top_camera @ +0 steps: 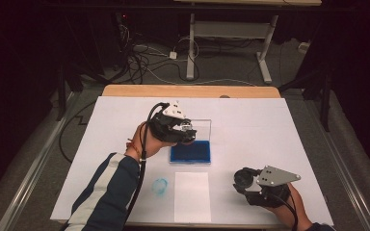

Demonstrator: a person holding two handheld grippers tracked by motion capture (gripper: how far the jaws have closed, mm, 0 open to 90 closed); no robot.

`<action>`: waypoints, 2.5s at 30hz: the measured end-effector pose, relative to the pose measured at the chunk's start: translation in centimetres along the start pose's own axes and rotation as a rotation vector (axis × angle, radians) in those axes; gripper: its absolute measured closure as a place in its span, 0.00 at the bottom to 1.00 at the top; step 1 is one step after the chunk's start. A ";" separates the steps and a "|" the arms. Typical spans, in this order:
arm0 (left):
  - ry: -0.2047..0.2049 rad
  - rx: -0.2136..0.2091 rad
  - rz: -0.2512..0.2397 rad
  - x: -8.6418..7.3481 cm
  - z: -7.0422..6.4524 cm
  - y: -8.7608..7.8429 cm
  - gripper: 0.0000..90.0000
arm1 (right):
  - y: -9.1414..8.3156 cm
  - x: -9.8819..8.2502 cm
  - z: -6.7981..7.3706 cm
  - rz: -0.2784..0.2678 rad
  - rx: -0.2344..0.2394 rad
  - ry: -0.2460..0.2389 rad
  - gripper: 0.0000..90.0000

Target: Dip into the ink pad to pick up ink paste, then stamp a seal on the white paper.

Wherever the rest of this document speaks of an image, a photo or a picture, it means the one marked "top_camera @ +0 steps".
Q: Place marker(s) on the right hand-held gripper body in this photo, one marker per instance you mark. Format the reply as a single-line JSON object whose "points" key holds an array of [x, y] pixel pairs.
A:
{"points": [[273, 179]]}

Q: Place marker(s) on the white power adapter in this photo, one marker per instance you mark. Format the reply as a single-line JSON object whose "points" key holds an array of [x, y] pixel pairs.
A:
{"points": [[172, 55]]}

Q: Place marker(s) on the person's left hand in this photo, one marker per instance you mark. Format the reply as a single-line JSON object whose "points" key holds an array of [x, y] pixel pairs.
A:
{"points": [[141, 141]]}

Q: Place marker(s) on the white power strip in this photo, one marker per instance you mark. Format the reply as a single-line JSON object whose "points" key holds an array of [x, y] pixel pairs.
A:
{"points": [[303, 47]]}

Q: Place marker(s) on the large white table cover sheet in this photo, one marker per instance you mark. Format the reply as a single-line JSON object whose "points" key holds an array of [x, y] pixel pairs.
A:
{"points": [[253, 138]]}

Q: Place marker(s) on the person's right hand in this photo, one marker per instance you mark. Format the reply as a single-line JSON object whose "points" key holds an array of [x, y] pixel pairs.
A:
{"points": [[294, 211]]}

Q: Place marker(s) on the aluminium floor rail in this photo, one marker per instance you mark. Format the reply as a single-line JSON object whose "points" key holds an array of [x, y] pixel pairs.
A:
{"points": [[347, 179], [35, 170]]}

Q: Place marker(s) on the small white paper sheet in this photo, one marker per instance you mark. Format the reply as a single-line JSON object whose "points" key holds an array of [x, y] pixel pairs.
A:
{"points": [[192, 197]]}

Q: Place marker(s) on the blue ink pad clear case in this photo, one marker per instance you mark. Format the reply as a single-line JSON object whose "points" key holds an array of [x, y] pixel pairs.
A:
{"points": [[191, 150]]}

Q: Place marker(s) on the wooden table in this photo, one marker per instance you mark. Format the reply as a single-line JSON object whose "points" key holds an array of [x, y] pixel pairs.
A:
{"points": [[189, 91]]}

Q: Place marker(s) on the black metal stand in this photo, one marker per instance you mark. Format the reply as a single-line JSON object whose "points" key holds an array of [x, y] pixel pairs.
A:
{"points": [[324, 93], [61, 93]]}

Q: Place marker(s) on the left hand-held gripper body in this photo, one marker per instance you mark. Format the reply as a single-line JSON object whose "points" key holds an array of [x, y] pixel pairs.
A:
{"points": [[165, 126]]}

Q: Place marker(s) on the white metal desk frame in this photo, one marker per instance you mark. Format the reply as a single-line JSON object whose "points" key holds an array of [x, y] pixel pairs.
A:
{"points": [[228, 29]]}

